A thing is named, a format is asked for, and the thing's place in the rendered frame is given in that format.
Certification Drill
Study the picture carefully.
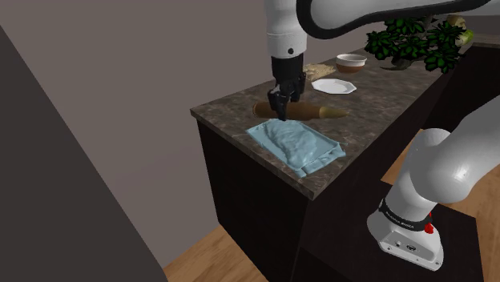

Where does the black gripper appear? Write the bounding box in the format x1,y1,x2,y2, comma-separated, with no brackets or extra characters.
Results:
267,53,307,123

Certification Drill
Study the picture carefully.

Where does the brown wooden rolling pin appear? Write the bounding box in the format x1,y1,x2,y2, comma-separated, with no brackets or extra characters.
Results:
252,100,349,120

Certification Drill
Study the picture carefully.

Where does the beige flat bread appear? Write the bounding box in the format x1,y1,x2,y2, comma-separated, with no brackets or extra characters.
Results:
302,62,337,83

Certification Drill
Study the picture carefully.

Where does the white octagonal plate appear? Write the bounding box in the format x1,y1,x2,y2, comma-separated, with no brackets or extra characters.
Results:
310,78,357,95

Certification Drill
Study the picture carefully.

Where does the light blue folded cloth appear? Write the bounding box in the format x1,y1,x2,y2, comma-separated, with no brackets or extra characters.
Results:
245,118,349,179

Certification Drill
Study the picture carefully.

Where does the brown and white bowl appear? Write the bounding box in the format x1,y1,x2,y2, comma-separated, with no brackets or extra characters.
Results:
335,53,369,75

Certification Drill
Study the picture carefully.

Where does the dark kitchen counter cabinet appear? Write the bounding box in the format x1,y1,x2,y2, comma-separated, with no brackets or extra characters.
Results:
189,42,500,282

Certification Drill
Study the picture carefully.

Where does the green leafy plant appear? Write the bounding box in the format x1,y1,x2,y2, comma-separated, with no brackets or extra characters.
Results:
363,15,470,75

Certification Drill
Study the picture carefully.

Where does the dark robot stand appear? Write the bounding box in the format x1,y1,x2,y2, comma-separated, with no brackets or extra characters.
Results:
292,182,486,282

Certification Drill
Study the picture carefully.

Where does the pale yellow green vegetable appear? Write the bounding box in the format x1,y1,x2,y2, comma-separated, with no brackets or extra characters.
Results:
446,14,476,47

